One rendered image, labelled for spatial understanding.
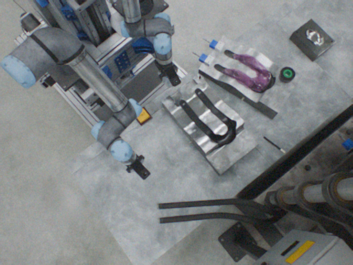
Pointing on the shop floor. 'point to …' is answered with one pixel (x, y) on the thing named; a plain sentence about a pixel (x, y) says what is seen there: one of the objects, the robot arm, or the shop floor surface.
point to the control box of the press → (288, 248)
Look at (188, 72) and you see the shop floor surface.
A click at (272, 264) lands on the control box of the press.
